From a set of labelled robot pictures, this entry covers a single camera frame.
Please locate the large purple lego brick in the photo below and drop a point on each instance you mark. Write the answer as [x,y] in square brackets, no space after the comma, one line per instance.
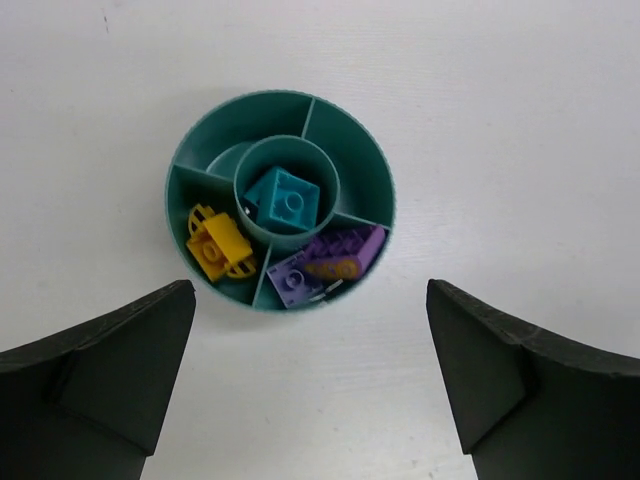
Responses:
[345,254]

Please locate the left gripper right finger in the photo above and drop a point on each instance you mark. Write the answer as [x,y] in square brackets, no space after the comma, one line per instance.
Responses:
[528,403]

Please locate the teal round divided container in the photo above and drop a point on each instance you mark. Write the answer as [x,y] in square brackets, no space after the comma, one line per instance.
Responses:
[237,142]

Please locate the small purple lego brick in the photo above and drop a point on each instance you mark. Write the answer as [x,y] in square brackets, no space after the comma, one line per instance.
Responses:
[293,284]

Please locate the yellow lego brick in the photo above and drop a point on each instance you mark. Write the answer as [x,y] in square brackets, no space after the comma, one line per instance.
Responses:
[217,245]

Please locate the teal square lego brick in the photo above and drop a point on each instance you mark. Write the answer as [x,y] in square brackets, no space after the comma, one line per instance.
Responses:
[284,203]

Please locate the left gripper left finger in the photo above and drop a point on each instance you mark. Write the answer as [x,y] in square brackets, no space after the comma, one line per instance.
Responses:
[89,402]

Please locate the yellow wheel lego piece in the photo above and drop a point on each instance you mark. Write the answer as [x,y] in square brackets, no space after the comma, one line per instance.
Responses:
[246,268]

